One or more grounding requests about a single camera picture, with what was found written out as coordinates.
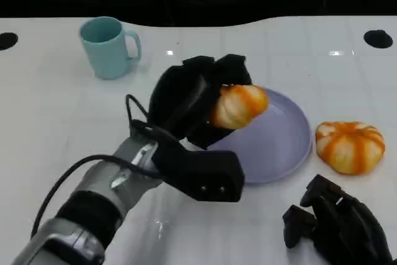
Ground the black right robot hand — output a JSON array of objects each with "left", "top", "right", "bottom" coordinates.
[{"left": 282, "top": 174, "right": 393, "bottom": 265}]

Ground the orange white toy bread roll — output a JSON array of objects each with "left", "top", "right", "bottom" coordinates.
[
  {"left": 315, "top": 121, "right": 386, "bottom": 176},
  {"left": 209, "top": 84, "right": 269, "bottom": 130}
]

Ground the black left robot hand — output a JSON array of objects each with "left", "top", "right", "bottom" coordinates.
[{"left": 148, "top": 54, "right": 252, "bottom": 150}]

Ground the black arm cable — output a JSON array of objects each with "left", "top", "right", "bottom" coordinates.
[{"left": 30, "top": 93, "right": 165, "bottom": 240}]

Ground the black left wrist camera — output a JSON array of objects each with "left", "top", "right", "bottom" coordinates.
[{"left": 151, "top": 128, "right": 245, "bottom": 203}]

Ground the lilac plate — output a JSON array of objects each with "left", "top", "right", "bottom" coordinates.
[{"left": 207, "top": 87, "right": 313, "bottom": 184}]

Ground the pale green mug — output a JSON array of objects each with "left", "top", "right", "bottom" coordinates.
[{"left": 79, "top": 16, "right": 143, "bottom": 80}]

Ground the black table cable hole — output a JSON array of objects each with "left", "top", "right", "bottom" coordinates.
[
  {"left": 0, "top": 32, "right": 19, "bottom": 51},
  {"left": 363, "top": 29, "right": 393, "bottom": 49}
]

